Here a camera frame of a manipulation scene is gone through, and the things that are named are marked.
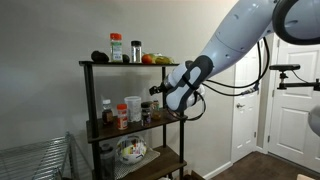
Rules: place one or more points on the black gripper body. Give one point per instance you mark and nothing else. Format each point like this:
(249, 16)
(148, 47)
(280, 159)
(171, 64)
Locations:
(159, 89)

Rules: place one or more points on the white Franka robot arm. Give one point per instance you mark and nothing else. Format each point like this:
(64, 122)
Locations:
(240, 36)

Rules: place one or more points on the black lid spice grinder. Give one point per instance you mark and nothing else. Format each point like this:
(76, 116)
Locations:
(145, 115)

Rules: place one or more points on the dark wood metal shelf unit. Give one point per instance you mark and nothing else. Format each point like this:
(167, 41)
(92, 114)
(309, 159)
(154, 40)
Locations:
(133, 128)

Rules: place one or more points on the red cap orange label bottle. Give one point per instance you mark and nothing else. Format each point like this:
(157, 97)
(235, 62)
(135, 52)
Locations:
(122, 120)

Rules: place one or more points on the small white cap dark bottle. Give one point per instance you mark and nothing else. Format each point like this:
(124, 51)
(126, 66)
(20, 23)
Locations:
(107, 115)

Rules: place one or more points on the red cap green label bottle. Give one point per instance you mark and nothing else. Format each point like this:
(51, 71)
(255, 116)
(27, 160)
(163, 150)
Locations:
(116, 50)

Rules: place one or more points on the dark shaker bottle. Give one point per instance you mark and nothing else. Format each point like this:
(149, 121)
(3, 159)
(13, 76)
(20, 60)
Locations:
(107, 163)

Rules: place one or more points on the red tomato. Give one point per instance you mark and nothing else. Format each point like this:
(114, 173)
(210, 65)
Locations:
(146, 59)

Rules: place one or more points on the white plastic tub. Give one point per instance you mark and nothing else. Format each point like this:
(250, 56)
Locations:
(132, 108)

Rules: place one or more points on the glass jar black lid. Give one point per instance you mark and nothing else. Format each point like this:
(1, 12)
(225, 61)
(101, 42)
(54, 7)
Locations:
(136, 53)

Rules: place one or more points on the small dark avocado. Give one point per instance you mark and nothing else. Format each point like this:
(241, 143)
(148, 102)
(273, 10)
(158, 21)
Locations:
(125, 59)

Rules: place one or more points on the large dark avocado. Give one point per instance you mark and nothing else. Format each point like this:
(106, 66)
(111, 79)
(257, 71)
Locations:
(99, 57)

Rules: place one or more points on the grey woven mat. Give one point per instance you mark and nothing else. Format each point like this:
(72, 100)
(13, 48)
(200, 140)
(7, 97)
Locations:
(133, 168)

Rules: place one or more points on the white panel door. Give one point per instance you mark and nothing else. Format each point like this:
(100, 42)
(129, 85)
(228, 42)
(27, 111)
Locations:
(246, 133)
(293, 126)

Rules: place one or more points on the tan cardboard box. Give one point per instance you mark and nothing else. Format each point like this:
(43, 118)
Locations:
(305, 177)

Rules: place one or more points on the black external camera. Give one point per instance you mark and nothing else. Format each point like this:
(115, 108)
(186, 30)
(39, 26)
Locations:
(285, 67)

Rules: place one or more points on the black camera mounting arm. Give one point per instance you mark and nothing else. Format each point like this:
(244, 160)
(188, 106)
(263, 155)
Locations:
(300, 85)

